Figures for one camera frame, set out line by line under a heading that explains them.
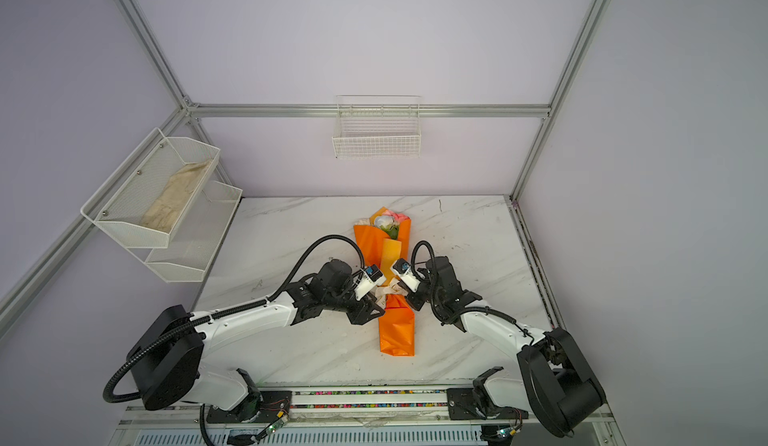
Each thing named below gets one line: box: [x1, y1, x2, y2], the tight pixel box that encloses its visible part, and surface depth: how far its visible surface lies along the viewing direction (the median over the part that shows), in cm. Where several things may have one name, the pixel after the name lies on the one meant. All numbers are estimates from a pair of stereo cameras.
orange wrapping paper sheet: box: [353, 207, 415, 356], surface depth 85 cm
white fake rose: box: [374, 214, 399, 239], surface depth 109 cm
